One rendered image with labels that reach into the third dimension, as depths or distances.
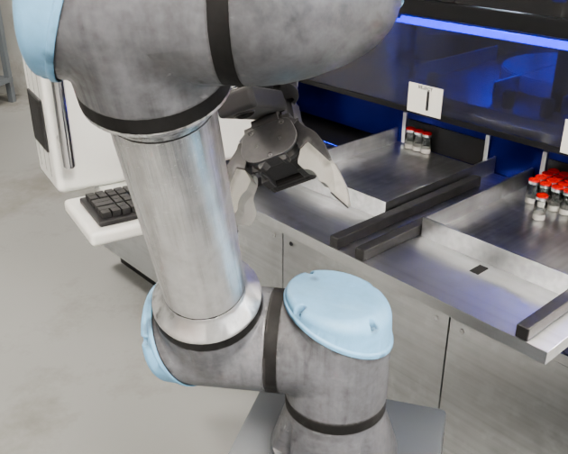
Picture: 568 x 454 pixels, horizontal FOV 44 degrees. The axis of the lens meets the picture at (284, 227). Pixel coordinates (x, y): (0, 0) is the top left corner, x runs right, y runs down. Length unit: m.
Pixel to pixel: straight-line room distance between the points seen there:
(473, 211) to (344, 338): 0.64
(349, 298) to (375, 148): 0.86
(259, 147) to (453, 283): 0.40
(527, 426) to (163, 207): 1.16
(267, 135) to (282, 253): 1.12
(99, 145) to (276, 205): 0.48
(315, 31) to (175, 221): 0.22
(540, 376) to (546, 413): 0.08
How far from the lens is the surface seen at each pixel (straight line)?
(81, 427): 2.18
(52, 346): 2.53
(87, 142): 1.57
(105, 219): 1.42
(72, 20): 0.46
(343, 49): 0.46
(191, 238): 0.60
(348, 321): 0.71
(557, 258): 1.17
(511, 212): 1.31
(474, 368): 1.60
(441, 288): 1.05
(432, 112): 1.45
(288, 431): 0.83
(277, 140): 0.81
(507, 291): 1.06
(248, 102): 0.76
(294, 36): 0.43
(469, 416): 1.68
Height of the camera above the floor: 1.41
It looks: 26 degrees down
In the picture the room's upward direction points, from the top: straight up
